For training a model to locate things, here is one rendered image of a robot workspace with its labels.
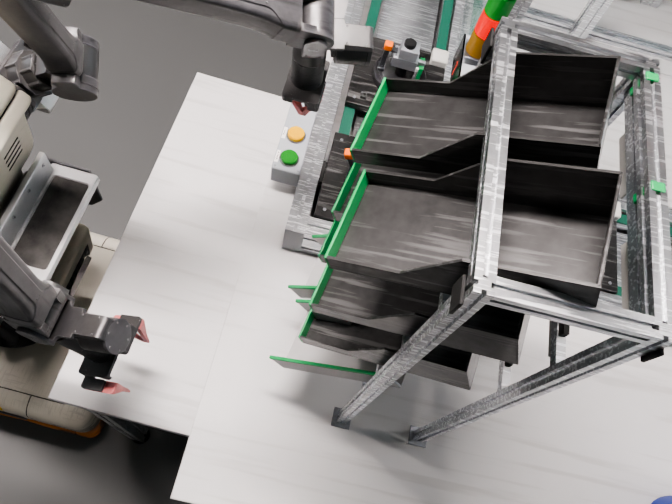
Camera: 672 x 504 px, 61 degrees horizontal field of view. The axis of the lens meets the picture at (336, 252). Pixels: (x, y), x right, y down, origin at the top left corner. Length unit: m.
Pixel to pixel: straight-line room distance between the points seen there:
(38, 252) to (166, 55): 1.79
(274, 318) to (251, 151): 0.45
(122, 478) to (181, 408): 0.90
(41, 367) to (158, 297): 0.71
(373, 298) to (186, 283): 0.64
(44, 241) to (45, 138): 1.48
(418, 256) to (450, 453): 0.75
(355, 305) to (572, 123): 0.36
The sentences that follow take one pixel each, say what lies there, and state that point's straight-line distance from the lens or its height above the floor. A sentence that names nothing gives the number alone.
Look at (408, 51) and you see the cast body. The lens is 1.48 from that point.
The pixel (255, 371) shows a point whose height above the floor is 0.86.
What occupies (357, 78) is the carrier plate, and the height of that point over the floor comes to 0.97.
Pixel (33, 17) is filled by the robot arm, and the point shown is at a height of 1.46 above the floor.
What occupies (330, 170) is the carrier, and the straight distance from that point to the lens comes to 1.36.
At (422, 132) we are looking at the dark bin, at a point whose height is 1.54.
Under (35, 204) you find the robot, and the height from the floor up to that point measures 1.04.
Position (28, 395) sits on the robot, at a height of 0.28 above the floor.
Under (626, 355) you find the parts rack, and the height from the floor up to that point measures 1.60.
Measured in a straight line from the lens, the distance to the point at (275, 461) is 1.25.
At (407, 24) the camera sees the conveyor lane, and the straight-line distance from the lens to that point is 1.80.
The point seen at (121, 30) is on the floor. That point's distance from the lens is 3.01.
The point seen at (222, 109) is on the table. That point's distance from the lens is 1.58.
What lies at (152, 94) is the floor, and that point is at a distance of 2.74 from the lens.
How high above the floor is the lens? 2.11
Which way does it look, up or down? 64 degrees down
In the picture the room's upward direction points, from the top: 20 degrees clockwise
